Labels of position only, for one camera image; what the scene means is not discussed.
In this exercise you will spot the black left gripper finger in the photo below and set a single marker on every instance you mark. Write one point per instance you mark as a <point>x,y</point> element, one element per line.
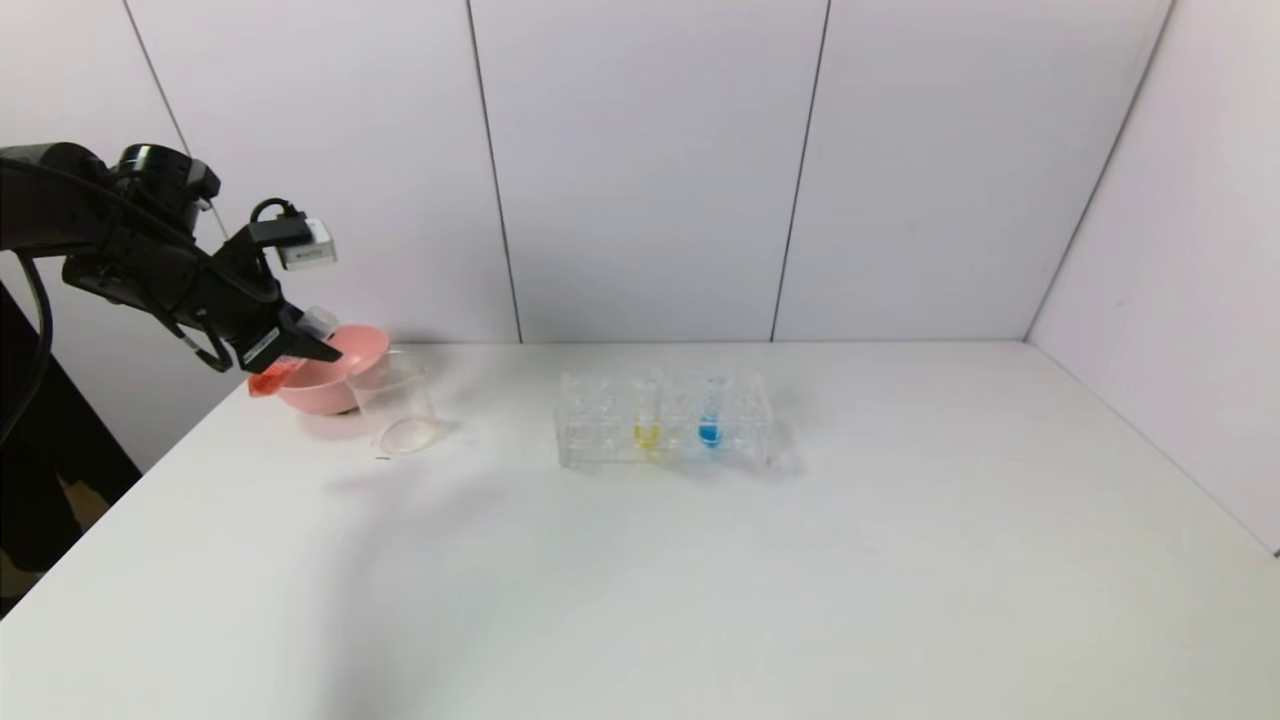
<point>310,348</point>

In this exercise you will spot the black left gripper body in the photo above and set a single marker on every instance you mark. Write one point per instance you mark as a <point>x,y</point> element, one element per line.
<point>264,343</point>

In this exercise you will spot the test tube with red pigment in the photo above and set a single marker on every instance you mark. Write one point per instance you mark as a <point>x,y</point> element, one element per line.
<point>270,380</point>

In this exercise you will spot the black and orange left arm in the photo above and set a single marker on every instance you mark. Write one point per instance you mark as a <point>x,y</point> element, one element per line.
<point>110,250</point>

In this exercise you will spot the clear glass beaker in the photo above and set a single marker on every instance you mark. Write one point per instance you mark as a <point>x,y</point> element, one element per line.
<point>405,425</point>

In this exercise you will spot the test tube with yellow pigment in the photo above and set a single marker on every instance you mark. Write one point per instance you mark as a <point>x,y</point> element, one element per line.
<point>647,432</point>

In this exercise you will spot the test tube with blue pigment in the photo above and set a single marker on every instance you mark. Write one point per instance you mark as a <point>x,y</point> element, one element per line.
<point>710,431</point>

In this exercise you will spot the clear acrylic test tube rack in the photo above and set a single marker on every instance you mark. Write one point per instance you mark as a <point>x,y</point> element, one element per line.
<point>745,440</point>

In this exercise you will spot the pink bowl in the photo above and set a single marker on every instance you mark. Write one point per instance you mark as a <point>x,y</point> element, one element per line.
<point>330,385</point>

